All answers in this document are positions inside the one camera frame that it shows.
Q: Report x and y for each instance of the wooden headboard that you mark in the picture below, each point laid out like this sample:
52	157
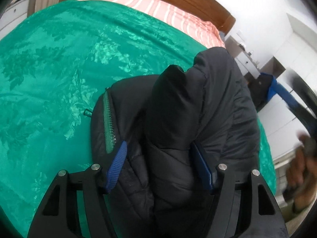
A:
198	0

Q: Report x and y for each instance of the white window seat cabinet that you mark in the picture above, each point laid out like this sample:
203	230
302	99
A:
14	10

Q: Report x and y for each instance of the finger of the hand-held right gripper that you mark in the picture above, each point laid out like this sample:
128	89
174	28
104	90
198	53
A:
303	104

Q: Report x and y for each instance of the white wardrobe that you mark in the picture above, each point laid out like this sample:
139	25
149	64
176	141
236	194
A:
292	54

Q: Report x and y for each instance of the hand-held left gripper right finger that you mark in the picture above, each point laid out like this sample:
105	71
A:
204	168

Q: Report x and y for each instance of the blue garment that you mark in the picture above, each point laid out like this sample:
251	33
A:
270	84

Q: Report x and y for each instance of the green velvet blanket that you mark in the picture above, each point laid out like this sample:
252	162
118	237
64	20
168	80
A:
49	79

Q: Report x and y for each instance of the person's right hand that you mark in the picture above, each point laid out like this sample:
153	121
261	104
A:
297	168

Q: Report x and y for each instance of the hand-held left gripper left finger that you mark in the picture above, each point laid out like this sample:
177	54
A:
116	166

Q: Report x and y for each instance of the dark clothes on chair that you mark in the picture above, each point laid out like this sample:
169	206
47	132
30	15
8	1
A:
258	91

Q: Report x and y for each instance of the pink striped bed sheet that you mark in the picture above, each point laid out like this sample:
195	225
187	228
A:
168	10

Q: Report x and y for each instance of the black puffer jacket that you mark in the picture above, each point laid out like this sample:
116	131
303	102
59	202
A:
173	104

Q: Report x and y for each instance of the white desk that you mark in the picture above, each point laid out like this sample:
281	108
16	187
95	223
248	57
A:
240	57

